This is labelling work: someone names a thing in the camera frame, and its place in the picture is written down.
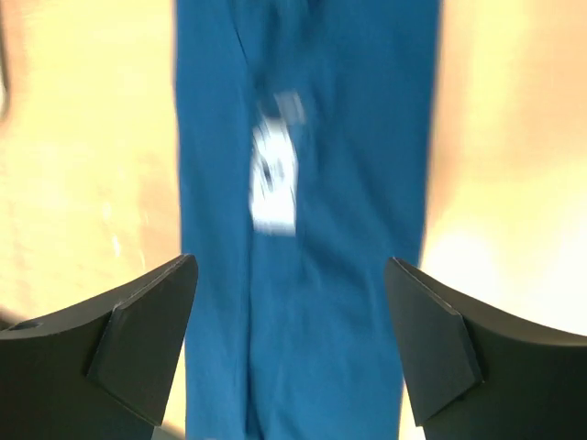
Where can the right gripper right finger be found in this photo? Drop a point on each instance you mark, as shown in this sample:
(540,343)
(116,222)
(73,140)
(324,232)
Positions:
(473,371)

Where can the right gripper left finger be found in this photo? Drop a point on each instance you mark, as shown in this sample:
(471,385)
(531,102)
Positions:
(102,368)

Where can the blue mickey t-shirt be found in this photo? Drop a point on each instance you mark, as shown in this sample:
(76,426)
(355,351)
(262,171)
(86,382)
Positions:
(303,148)

